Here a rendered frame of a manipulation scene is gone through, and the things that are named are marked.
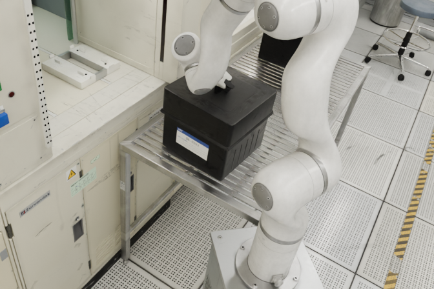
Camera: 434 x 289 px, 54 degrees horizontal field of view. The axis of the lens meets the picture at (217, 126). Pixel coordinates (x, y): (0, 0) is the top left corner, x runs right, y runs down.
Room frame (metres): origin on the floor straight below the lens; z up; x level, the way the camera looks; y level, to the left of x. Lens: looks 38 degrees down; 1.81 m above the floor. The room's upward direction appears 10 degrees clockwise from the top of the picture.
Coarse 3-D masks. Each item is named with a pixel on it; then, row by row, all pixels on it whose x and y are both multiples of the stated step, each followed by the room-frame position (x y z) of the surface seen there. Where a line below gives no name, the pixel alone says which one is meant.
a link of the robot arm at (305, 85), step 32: (320, 0) 0.75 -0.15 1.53; (352, 0) 0.81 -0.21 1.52; (320, 32) 0.78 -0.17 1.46; (352, 32) 0.80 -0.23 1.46; (288, 64) 0.78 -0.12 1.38; (320, 64) 0.75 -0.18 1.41; (288, 96) 0.73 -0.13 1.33; (320, 96) 0.72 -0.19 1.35; (288, 128) 0.73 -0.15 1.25; (320, 128) 0.71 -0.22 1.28; (320, 160) 0.72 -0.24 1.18
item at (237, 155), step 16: (176, 128) 1.12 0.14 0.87; (256, 128) 1.18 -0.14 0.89; (176, 144) 1.12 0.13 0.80; (192, 144) 1.08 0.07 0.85; (208, 144) 1.05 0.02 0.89; (240, 144) 1.09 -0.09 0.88; (256, 144) 1.21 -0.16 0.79; (192, 160) 1.08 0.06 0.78; (208, 160) 1.05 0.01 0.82; (224, 160) 1.02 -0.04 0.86; (240, 160) 1.12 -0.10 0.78; (224, 176) 1.03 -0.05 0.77
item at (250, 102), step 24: (240, 72) 1.33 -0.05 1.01; (168, 96) 1.14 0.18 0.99; (192, 96) 1.13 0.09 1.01; (216, 96) 1.15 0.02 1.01; (240, 96) 1.18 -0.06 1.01; (264, 96) 1.20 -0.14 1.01; (192, 120) 1.08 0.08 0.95; (216, 120) 1.04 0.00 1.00; (240, 120) 1.05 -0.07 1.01; (264, 120) 1.20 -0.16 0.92; (216, 144) 1.03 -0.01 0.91
